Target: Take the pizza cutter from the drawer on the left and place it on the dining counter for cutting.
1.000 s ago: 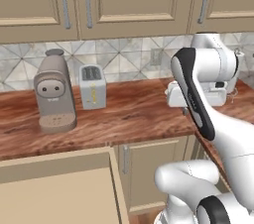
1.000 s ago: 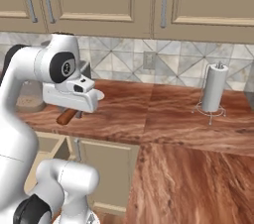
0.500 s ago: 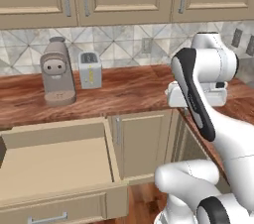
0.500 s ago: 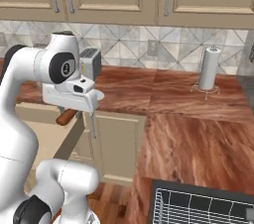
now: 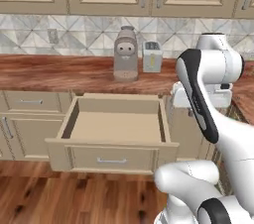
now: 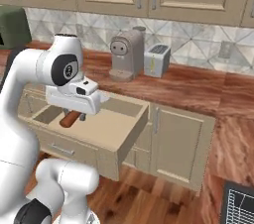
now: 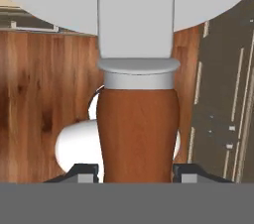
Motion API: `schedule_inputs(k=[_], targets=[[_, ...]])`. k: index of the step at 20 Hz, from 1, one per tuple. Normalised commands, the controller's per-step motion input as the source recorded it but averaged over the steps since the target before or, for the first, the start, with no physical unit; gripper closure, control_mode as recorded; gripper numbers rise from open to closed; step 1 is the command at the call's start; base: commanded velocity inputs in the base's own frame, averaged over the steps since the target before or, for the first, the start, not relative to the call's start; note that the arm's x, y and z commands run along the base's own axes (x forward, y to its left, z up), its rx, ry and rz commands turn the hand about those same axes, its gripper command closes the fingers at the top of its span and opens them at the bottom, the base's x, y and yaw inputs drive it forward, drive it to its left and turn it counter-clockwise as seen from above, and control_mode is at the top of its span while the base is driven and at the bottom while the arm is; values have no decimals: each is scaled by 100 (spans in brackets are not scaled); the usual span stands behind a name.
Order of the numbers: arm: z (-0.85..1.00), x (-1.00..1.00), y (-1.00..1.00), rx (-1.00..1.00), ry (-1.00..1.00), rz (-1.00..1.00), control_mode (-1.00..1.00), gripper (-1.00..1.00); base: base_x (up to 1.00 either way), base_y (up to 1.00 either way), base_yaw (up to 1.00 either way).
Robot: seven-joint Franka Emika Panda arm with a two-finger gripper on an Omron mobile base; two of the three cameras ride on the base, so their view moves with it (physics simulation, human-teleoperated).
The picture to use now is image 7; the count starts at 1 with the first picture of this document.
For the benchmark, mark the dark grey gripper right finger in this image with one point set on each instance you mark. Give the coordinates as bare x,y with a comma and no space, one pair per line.
187,172

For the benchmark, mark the white round object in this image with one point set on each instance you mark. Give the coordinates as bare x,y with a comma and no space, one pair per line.
77,145

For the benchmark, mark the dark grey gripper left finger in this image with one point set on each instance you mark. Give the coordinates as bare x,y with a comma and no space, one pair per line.
84,171

